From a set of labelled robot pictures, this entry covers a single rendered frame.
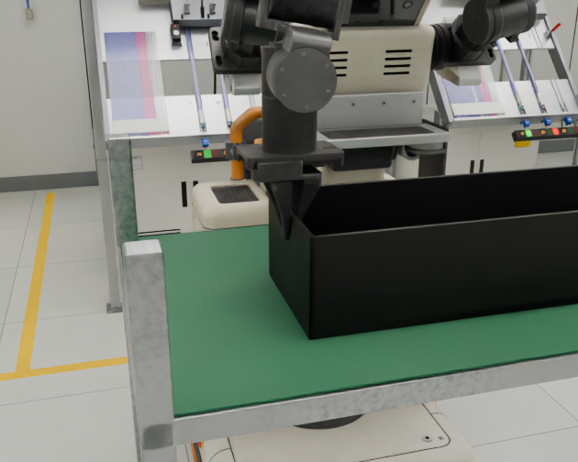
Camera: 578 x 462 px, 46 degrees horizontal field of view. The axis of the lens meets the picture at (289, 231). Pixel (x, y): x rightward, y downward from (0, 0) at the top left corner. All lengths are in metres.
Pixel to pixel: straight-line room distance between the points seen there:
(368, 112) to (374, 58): 0.10
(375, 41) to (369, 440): 0.92
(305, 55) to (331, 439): 1.21
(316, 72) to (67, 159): 4.19
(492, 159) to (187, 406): 3.12
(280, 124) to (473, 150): 2.90
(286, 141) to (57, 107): 4.04
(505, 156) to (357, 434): 2.24
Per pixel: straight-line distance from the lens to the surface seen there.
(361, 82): 1.29
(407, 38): 1.30
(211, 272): 0.86
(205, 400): 0.62
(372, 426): 1.73
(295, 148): 0.69
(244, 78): 1.24
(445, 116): 3.11
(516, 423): 2.32
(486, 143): 3.58
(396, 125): 1.30
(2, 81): 4.68
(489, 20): 1.25
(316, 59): 0.61
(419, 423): 1.76
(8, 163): 4.78
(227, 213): 1.55
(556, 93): 3.46
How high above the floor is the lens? 1.29
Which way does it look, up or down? 20 degrees down
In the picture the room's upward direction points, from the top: straight up
